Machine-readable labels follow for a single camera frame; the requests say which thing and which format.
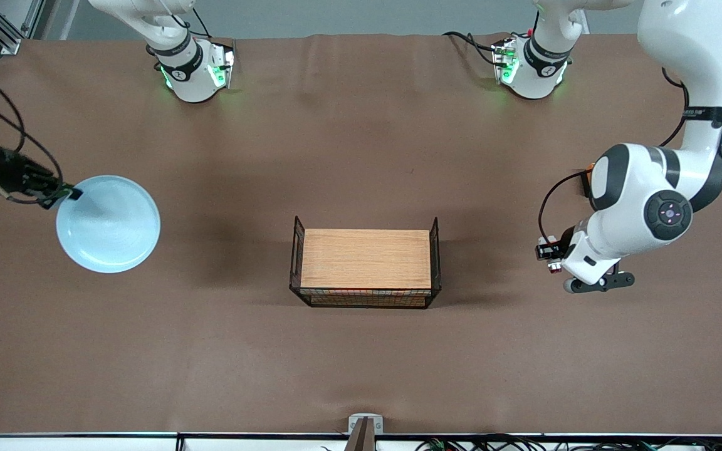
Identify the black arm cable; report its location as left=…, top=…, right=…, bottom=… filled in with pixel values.
left=0, top=85, right=65, bottom=205
left=537, top=66, right=691, bottom=246

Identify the black wire basket wooden base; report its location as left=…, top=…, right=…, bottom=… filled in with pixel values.
left=290, top=216, right=442, bottom=309

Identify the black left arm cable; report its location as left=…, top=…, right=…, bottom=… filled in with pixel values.
left=537, top=66, right=691, bottom=246

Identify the black base power cable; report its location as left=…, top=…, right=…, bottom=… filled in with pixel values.
left=442, top=30, right=501, bottom=67

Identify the aluminium frame post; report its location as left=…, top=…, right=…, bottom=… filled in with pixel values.
left=0, top=0, right=46, bottom=56

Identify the brown table cover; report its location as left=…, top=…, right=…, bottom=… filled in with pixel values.
left=0, top=33, right=722, bottom=435

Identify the aluminium table edge bracket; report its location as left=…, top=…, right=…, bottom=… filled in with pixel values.
left=347, top=413, right=385, bottom=451

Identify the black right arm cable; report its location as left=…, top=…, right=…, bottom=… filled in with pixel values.
left=0, top=85, right=65, bottom=205

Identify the right arm base connector panel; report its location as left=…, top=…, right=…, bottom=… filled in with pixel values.
left=207, top=39, right=237, bottom=90

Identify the light blue round plate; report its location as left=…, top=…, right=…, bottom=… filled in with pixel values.
left=56, top=175, right=162, bottom=274

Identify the black cable bundle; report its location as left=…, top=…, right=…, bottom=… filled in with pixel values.
left=414, top=433, right=722, bottom=451

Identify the left arm base connector panel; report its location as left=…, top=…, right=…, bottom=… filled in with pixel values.
left=491, top=36, right=520, bottom=86

